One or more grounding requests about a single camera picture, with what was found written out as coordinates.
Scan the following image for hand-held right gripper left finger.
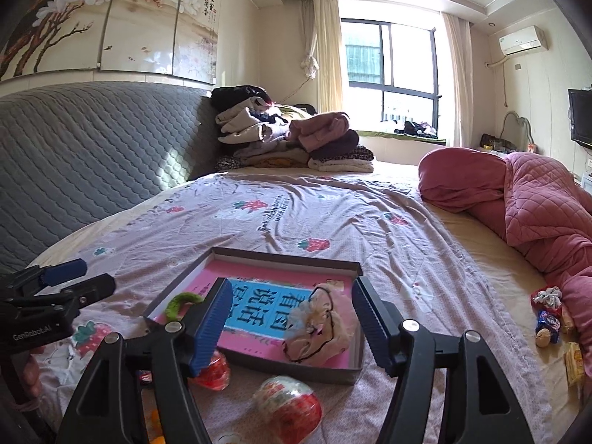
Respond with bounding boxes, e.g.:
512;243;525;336
55;277;234;444

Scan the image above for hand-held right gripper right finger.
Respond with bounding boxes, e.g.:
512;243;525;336
351;276;535;444

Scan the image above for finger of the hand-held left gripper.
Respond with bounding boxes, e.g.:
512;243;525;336
58;274;116;310
0;259;88;299

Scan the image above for grey cardboard box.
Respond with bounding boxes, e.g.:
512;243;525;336
142;246;366;386

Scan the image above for red clear snack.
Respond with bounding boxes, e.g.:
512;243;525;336
189;349;231;390
252;376;323;444

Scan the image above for large orange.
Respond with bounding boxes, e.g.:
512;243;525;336
147;409;165;444

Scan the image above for person's left hand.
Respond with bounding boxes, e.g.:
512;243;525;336
21;354;44;401

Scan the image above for beige cloth pouch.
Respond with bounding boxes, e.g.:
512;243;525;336
282;282;357;365

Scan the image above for green fuzzy coaster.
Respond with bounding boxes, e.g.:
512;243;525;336
165;291;206;322

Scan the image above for pink book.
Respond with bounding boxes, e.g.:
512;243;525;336
155;259;359;371

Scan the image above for strawberry printed bed sheet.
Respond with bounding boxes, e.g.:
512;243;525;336
28;162;556;444

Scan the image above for grey quilted headboard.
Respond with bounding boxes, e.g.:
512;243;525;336
0;81;223;278

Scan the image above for cream folded cloth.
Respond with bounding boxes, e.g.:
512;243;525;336
307;156;375;174

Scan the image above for leopard print cloth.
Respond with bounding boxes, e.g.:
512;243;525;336
215;155;247;172

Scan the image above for blue candy packet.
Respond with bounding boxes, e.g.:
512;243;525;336
536;310;561;334

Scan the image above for yellow folded cloth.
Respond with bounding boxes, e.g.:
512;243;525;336
250;152;310;168

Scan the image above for dark maroon folded garment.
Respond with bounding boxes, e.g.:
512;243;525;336
309;129;361;160

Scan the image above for green sill cushion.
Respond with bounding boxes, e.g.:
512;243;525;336
358;129;447;145

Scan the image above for dark clothes on sill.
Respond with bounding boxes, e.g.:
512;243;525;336
393;120;438;138

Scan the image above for pink garment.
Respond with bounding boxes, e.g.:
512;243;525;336
284;112;352;151

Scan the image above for yellow snack packet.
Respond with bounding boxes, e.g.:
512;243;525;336
564;342;586;387

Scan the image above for pink quilt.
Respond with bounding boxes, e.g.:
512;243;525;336
418;147;592;347

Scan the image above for beige garment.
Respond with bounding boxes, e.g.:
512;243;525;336
215;102;280;145

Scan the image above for black garment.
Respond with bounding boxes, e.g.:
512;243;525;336
211;84;273;111

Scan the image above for heart-shaped chair back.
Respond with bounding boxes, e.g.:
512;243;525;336
502;111;532;151

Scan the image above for cream curtain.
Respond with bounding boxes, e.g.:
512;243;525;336
439;11;475;149
300;0;345;116

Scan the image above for window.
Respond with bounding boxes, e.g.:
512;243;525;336
340;17;442;135

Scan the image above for black television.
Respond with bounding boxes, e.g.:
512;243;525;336
568;88;592;145

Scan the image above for white air conditioner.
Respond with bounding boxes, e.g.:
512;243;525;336
498;26;549;55

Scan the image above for floral wall panel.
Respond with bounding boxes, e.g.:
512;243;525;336
0;0;223;86

